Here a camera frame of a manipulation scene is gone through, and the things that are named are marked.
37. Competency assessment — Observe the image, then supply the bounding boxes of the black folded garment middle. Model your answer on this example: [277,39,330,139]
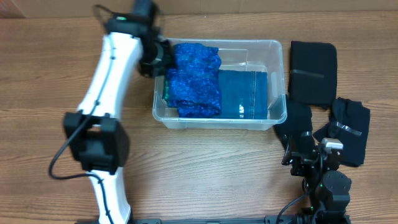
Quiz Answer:
[274,96,315,154]

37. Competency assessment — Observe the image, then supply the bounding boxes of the black folded garment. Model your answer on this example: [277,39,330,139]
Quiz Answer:
[313,98,371,167]
[274,96,315,154]
[288,41,338,110]

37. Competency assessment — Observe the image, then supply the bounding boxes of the black folded garment right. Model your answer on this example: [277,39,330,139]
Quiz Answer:
[313,98,371,167]

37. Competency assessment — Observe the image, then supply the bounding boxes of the blue sequin garment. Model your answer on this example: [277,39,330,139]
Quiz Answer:
[164,43,221,118]

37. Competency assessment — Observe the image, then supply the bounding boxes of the black folded garment top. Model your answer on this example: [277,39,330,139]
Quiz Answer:
[288,41,338,110]

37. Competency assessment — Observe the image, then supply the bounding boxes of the blue denim jeans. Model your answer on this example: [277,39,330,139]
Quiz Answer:
[216,70,268,119]

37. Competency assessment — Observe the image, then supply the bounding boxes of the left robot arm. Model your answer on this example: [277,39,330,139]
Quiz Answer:
[63,12,174,223]

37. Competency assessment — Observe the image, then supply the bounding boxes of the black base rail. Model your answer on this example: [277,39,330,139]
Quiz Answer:
[127,215,299,224]

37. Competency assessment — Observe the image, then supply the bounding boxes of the clear plastic storage bin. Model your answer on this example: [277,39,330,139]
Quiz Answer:
[152,38,287,131]

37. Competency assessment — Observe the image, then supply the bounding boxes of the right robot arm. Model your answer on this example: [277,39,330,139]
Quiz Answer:
[273,137,352,223]

